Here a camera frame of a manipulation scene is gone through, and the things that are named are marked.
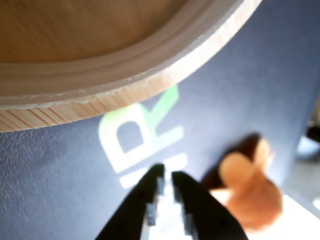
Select orange plush toy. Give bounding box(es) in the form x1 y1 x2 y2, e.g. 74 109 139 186
209 138 285 231

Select blue mat with logo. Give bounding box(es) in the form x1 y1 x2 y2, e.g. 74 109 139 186
0 0 317 240

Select round bamboo wooden box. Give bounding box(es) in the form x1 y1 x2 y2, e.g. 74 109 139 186
0 0 264 133

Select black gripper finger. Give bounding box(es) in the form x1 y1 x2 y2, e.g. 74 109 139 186
96 163 167 240
171 171 248 240

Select white paper sheet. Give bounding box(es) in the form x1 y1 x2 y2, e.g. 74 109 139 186
139 188 320 240

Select light blue flat object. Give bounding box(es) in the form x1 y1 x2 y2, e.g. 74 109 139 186
295 136 320 161

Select small black object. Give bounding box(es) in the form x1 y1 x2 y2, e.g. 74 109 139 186
306 121 320 148

